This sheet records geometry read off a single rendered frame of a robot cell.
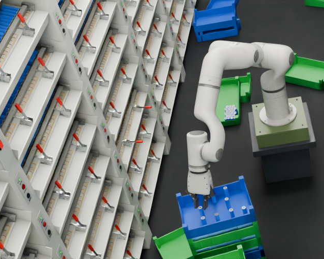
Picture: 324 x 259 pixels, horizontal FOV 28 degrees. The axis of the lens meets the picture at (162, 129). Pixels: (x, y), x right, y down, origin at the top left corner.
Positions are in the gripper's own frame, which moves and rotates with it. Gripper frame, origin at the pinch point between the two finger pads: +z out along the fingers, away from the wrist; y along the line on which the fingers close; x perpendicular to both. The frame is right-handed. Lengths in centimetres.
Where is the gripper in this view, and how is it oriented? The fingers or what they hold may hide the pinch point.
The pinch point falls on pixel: (200, 203)
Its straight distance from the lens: 274.5
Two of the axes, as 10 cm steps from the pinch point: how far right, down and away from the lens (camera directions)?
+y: -8.9, -0.7, 4.4
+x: -4.4, 3.0, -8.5
